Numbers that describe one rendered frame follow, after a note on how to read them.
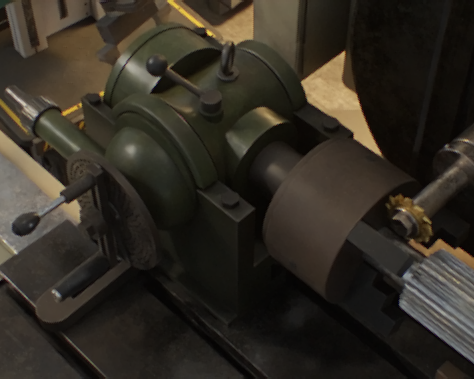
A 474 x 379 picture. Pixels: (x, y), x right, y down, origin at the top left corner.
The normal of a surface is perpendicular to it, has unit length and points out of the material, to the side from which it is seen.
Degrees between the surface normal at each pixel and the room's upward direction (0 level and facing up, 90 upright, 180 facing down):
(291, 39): 90
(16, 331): 0
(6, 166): 0
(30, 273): 0
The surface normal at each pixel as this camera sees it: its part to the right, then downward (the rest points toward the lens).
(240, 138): -0.37, -0.29
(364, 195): -0.11, -0.56
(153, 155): -0.04, -0.23
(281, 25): -0.71, 0.53
